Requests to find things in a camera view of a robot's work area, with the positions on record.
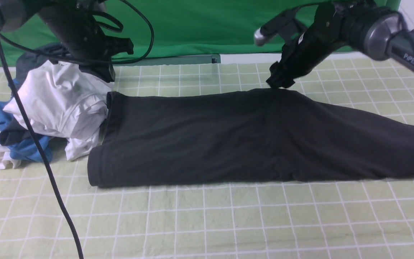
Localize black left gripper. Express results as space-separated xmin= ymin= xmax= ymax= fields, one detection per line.
xmin=38 ymin=4 xmax=134 ymax=83

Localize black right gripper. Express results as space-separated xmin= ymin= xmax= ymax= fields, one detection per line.
xmin=266 ymin=22 xmax=340 ymax=89

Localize dark gray long-sleeve top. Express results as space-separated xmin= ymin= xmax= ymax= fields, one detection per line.
xmin=87 ymin=88 xmax=414 ymax=188

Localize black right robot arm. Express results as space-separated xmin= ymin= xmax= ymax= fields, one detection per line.
xmin=254 ymin=0 xmax=414 ymax=88

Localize white crumpled shirt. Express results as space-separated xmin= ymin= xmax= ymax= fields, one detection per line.
xmin=3 ymin=61 xmax=113 ymax=162

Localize green metal base bar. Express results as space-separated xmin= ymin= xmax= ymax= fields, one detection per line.
xmin=116 ymin=54 xmax=221 ymax=66

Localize green backdrop cloth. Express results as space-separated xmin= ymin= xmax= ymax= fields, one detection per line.
xmin=0 ymin=0 xmax=329 ymax=66

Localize dark gray crumpled garment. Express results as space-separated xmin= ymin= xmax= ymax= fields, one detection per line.
xmin=0 ymin=43 xmax=71 ymax=146

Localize blue crumpled garment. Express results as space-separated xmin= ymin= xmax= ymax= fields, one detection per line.
xmin=0 ymin=79 xmax=53 ymax=164

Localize green checkered table cloth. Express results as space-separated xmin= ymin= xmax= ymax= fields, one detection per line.
xmin=0 ymin=58 xmax=414 ymax=259

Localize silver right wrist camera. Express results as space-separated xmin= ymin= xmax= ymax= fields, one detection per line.
xmin=254 ymin=8 xmax=308 ymax=46

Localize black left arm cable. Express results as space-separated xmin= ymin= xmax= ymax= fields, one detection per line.
xmin=0 ymin=0 xmax=155 ymax=259

